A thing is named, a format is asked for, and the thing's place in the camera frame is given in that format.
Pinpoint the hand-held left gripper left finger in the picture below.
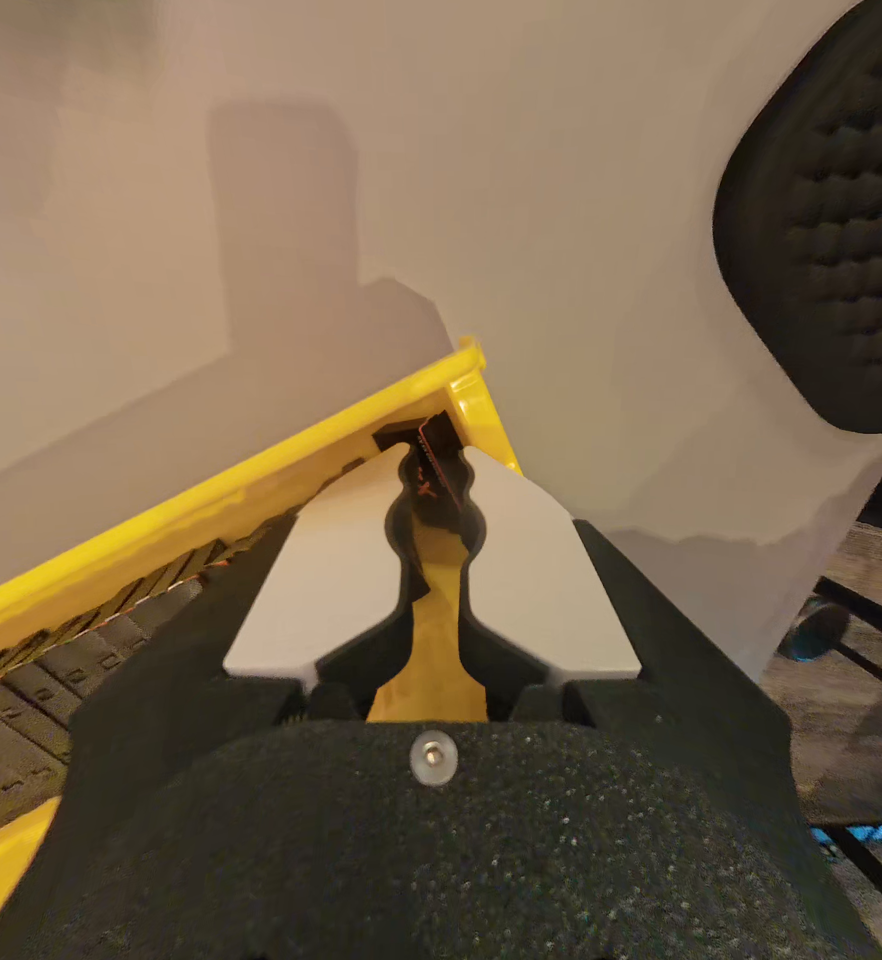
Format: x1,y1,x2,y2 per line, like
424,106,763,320
222,442,417,720

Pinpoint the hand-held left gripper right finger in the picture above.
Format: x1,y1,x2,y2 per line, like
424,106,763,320
457,445,644,721

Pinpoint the yellow plastic bin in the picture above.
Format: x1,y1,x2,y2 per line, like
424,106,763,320
0,337,524,946

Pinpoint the orange trimmed black battery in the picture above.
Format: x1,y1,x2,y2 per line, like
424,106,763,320
372,409,466,530

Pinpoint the row of black batteries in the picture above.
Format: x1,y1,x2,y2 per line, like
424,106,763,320
0,517,299,847

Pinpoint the black chair base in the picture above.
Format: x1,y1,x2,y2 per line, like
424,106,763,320
778,573,882,960

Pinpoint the black textured wrist pad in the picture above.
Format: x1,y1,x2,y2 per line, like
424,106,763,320
712,0,882,436

